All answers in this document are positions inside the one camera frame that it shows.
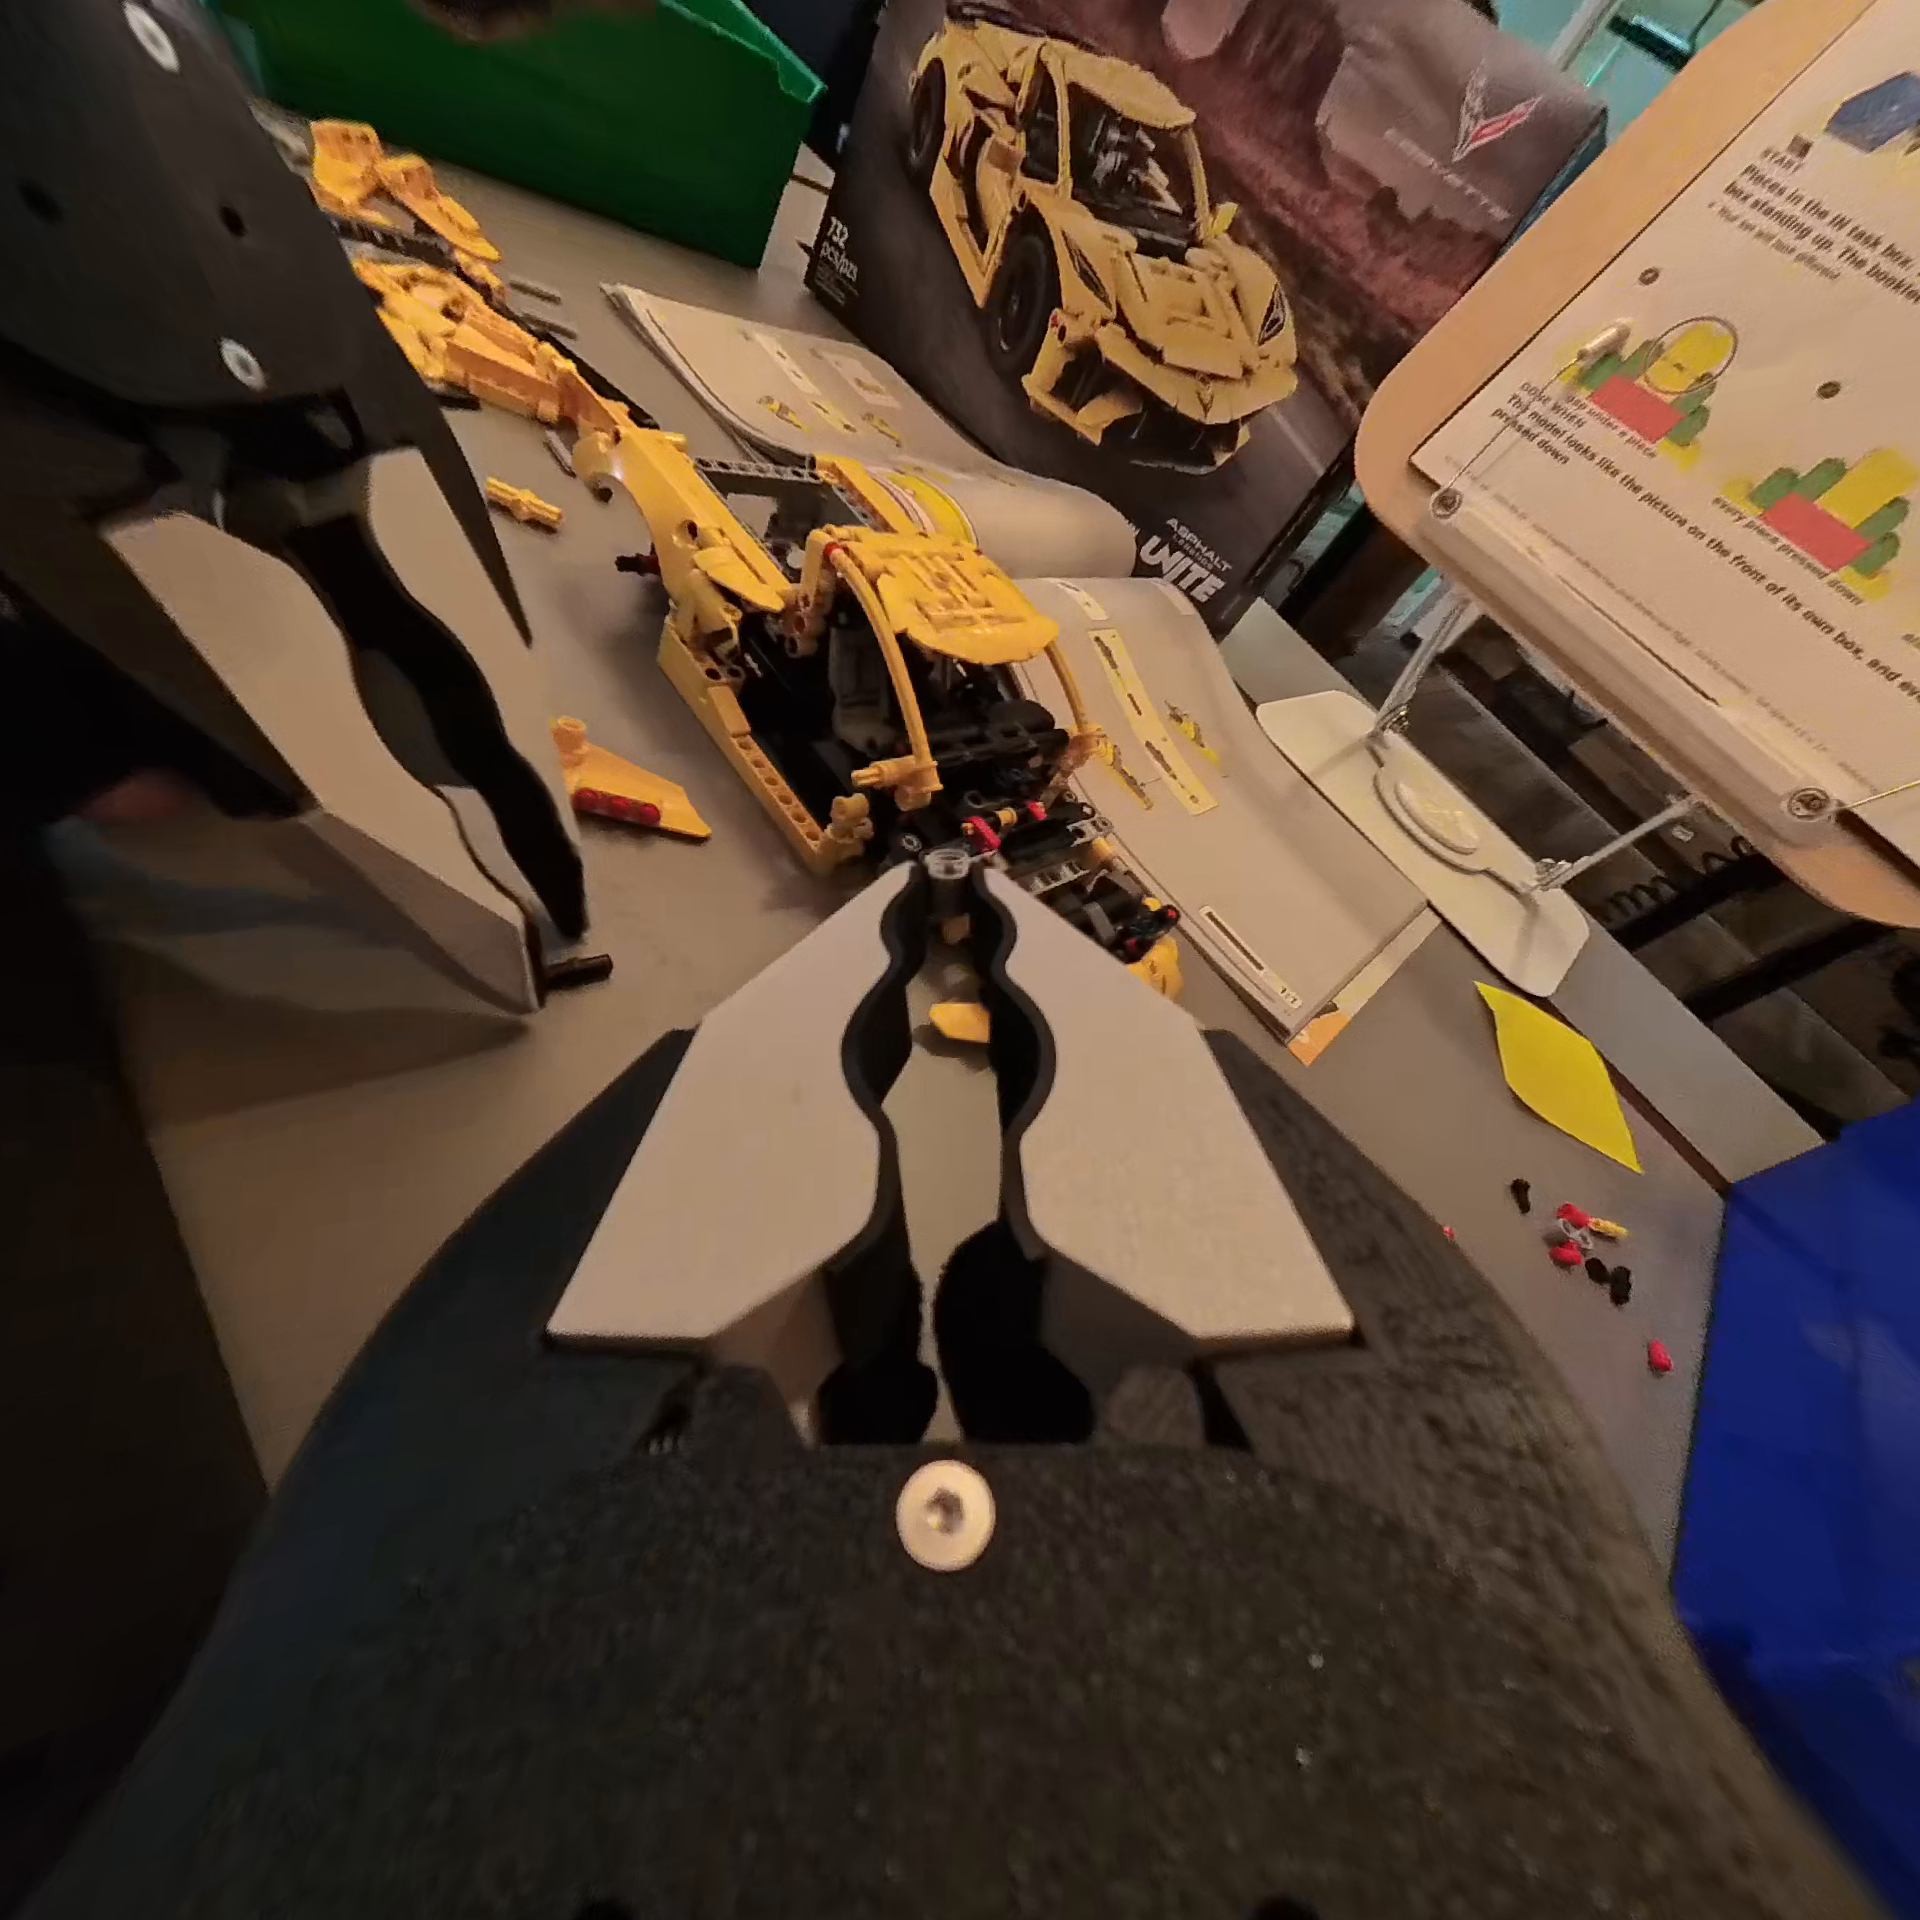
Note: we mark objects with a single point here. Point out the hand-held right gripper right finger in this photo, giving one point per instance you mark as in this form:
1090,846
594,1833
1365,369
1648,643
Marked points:
1185,1184

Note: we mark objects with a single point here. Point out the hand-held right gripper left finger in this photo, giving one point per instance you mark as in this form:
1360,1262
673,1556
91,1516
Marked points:
720,1184

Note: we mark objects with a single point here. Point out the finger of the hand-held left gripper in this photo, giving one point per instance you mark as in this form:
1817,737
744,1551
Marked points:
301,704
435,569

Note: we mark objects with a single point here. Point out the yellow curved panel brick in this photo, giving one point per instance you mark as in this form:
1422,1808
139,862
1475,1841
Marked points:
615,772

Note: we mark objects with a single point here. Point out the grey round connector brick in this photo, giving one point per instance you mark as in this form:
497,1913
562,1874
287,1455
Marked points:
949,866

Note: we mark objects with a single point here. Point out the grey desk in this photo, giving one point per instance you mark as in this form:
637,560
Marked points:
376,1201

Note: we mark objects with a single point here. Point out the small yellow connector brick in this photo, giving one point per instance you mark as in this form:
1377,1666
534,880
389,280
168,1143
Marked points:
525,504

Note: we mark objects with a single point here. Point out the pile of yellow bricks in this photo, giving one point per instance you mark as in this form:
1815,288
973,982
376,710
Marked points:
450,330

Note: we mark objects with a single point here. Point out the building instruction booklet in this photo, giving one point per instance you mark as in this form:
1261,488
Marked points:
1277,868

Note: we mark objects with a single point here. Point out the yellow paper scrap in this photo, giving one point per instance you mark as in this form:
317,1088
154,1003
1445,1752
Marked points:
1552,1073

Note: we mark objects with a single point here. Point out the green plastic bin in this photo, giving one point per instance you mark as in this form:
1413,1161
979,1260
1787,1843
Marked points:
525,120

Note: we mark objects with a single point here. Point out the pile of small coloured pins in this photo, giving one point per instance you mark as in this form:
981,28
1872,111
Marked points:
1589,1244

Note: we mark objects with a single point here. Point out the yellow brick toy car model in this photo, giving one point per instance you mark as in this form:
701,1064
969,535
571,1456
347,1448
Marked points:
931,599

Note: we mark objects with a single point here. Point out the blue plastic bin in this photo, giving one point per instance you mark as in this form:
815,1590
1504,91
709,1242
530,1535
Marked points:
1815,1424

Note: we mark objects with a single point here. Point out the wooden board with printed sheet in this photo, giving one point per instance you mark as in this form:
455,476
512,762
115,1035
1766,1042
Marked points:
1723,451

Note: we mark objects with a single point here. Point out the black toy car box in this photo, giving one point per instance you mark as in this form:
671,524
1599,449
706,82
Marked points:
1277,148

